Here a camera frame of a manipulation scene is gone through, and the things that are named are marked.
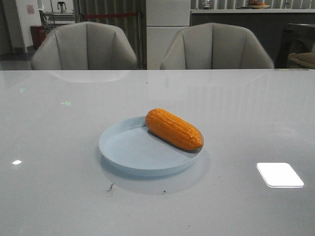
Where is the red wall notice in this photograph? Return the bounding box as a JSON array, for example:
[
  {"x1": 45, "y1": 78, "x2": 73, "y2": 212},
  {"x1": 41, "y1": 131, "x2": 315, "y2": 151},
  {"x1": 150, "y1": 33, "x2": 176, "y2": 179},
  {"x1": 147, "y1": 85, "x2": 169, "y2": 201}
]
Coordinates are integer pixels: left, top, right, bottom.
[{"x1": 27, "y1": 4, "x2": 34, "y2": 14}]

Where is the grey counter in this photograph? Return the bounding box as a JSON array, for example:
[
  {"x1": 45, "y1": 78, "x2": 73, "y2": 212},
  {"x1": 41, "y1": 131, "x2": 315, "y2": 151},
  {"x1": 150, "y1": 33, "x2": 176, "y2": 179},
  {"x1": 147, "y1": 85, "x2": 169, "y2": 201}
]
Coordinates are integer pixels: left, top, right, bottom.
[{"x1": 190, "y1": 9, "x2": 315, "y2": 63}]

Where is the red barrier belt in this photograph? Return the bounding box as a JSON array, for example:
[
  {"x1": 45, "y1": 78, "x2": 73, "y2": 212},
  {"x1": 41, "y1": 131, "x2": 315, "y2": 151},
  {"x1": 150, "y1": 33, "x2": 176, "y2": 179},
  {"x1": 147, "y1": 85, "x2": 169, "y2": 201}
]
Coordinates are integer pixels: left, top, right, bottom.
[{"x1": 83, "y1": 12, "x2": 138, "y2": 19}]

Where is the right beige upholstered chair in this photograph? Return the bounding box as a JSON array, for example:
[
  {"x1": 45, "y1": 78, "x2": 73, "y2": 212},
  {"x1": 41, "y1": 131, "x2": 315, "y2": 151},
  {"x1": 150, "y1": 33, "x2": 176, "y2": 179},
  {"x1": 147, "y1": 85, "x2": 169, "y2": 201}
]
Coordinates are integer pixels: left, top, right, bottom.
[{"x1": 160, "y1": 23, "x2": 274, "y2": 70}]

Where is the beige seat cushion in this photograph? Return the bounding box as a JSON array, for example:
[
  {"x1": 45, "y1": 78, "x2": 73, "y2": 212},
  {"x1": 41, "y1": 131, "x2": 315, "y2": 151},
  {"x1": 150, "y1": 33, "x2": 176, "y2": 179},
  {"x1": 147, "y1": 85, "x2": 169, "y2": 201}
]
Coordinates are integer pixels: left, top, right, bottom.
[{"x1": 288, "y1": 52, "x2": 315, "y2": 69}]

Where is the light blue round plate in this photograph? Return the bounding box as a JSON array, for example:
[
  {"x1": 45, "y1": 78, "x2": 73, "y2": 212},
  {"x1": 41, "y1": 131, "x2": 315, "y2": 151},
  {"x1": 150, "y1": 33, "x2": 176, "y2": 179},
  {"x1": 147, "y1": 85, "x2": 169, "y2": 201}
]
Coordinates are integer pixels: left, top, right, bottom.
[{"x1": 98, "y1": 117, "x2": 202, "y2": 177}]

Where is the red bin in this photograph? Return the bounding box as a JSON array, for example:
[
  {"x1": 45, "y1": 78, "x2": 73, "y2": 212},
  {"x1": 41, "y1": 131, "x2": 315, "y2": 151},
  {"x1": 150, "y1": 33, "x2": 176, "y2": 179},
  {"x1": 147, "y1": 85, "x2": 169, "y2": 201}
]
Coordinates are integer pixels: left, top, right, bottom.
[{"x1": 30, "y1": 25, "x2": 46, "y2": 50}]

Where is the dark wooden armchair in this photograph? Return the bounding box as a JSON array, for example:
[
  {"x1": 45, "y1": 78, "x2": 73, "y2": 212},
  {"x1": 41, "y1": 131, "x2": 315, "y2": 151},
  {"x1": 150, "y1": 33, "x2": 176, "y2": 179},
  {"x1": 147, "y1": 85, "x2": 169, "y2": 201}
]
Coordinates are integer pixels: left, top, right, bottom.
[{"x1": 275, "y1": 24, "x2": 315, "y2": 68}]

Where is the left beige upholstered chair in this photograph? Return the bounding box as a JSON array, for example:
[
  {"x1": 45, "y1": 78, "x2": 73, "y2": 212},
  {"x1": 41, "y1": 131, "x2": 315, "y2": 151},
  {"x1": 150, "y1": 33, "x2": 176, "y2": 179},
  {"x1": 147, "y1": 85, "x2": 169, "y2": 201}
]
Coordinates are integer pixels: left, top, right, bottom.
[{"x1": 31, "y1": 22, "x2": 137, "y2": 70}]

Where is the white cabinet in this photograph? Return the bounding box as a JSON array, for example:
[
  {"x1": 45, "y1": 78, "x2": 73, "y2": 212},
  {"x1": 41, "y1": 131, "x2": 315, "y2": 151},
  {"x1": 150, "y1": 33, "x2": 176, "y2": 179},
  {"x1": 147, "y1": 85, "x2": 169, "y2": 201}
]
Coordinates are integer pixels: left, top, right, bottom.
[{"x1": 146, "y1": 0, "x2": 190, "y2": 70}]

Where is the beige upholstered chair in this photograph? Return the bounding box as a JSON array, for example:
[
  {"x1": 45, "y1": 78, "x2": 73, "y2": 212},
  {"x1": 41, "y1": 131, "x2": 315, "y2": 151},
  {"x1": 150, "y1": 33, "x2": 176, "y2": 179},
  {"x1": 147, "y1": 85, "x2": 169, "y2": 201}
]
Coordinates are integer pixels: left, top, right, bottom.
[
  {"x1": 31, "y1": 22, "x2": 137, "y2": 70},
  {"x1": 160, "y1": 23, "x2": 274, "y2": 70}
]

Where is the metal barrier post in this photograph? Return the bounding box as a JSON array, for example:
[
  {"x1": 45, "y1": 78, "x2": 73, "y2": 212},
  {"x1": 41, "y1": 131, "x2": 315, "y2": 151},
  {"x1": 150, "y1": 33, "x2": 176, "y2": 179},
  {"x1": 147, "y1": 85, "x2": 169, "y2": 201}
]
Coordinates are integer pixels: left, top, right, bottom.
[{"x1": 137, "y1": 12, "x2": 144, "y2": 68}]

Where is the orange corn cob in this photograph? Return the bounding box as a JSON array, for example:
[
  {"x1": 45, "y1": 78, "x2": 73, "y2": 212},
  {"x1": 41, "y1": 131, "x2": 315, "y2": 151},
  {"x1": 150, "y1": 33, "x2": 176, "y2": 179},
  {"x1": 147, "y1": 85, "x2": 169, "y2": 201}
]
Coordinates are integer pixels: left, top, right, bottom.
[{"x1": 145, "y1": 108, "x2": 203, "y2": 150}]

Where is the fruit bowl on counter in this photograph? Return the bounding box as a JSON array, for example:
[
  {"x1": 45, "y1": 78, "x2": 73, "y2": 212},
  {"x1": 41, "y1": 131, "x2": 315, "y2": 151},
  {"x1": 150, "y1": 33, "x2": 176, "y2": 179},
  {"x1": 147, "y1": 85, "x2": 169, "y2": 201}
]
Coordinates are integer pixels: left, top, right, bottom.
[{"x1": 247, "y1": 0, "x2": 270, "y2": 9}]

